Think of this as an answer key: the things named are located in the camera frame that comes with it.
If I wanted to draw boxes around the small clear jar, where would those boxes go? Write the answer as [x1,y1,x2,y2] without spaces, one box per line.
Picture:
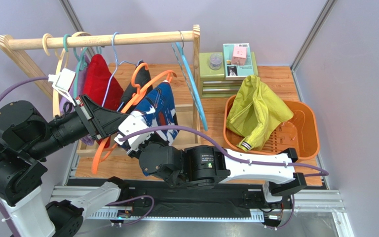
[209,52,223,70]

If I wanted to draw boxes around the teal booklet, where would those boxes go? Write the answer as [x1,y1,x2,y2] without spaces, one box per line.
[223,43,255,80]

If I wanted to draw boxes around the lavender trousers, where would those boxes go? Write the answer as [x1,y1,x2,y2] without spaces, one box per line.
[59,56,95,146]

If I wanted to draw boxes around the green drawer cabinet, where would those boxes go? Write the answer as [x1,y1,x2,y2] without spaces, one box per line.
[198,52,258,98]

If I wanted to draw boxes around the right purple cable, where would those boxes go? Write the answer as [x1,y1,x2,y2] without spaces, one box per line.
[118,125,330,230]

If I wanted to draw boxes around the wooden clothes rack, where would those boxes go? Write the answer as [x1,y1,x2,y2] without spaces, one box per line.
[0,25,200,160]

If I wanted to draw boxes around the cream plastic hanger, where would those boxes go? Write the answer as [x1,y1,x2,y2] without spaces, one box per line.
[41,31,91,117]

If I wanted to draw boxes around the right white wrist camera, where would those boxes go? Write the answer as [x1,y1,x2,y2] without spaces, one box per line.
[114,115,153,155]

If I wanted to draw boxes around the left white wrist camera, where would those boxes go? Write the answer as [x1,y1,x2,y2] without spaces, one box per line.
[48,68,76,105]

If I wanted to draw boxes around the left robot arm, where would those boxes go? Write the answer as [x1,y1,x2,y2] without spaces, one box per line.
[0,95,128,237]

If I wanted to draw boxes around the pink cube box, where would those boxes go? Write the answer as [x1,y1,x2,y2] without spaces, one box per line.
[231,45,247,66]

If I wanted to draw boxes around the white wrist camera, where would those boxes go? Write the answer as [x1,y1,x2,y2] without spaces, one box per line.
[48,68,76,105]
[114,115,153,155]

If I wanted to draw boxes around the sky blue plastic hanger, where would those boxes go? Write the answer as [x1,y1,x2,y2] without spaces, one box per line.
[171,31,208,131]

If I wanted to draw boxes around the yellow-green trousers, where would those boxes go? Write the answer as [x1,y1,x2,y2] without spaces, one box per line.
[226,75,294,151]

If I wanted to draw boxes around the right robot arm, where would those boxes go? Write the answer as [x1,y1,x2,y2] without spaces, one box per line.
[127,142,307,203]

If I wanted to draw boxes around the blue patterned trousers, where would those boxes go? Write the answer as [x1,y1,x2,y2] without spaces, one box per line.
[130,81,178,127]

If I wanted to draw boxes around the teal plastic hanger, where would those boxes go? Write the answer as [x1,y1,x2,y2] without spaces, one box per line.
[63,31,91,97]

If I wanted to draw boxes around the black trousers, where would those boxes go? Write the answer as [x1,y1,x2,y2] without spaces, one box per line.
[117,66,151,112]

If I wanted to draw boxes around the orange plastic basket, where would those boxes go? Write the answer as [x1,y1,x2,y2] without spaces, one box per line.
[223,95,321,160]

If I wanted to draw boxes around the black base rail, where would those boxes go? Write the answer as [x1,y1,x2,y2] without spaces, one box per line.
[66,177,295,222]

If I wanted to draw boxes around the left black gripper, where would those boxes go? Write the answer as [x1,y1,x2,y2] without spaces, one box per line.
[28,92,133,159]

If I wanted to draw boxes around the red trousers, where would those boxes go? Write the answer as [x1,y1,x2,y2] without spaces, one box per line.
[81,54,125,149]

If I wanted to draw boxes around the light blue wire hanger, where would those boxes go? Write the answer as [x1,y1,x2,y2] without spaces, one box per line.
[102,32,137,106]

